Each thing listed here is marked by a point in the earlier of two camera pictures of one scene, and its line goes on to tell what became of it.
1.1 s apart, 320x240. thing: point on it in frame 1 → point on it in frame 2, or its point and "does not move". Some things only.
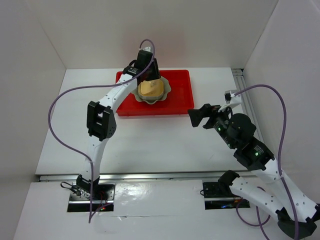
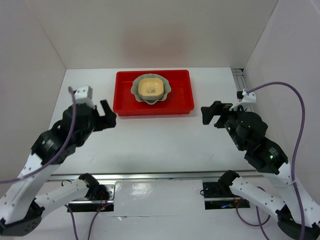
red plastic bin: x=179 y=101 does not move
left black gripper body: x=152 y=71 → x=97 y=123
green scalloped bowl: x=166 y=89 does not move
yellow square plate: x=152 y=89 does not move
